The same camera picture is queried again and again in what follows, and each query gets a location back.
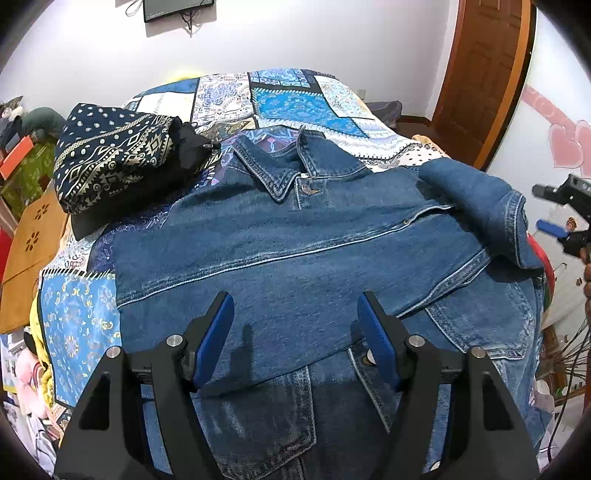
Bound black folded cloth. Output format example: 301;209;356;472
69;117;222;241

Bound yellow cloth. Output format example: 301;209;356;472
28;295;56;407

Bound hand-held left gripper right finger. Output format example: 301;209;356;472
358;290;541;480

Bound green cloth-covered table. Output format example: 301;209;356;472
0;141;58;208

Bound dark cables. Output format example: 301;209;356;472
542;318;591;462

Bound brown wooden door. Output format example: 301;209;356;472
427;0;539;171

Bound person's right hand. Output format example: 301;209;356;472
581;247;591;319

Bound pink printed cloth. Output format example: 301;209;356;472
0;332;52;462

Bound blue denim jacket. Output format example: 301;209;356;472
111;129;552;480

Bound orange box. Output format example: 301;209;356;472
0;136;35;178

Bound wooden board with flower cutouts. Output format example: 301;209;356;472
0;189;70;333

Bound dark grey cloth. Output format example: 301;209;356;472
369;100;403;127

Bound blue patchwork blanket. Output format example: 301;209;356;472
30;68;453;411

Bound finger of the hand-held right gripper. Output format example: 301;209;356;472
536;220;591;258
532;174;591;204

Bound small black wall monitor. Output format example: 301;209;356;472
143;0;215;23

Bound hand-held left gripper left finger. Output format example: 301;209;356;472
54;291;236;480

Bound navy patterned folded cloth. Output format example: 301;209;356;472
53;102;183;215

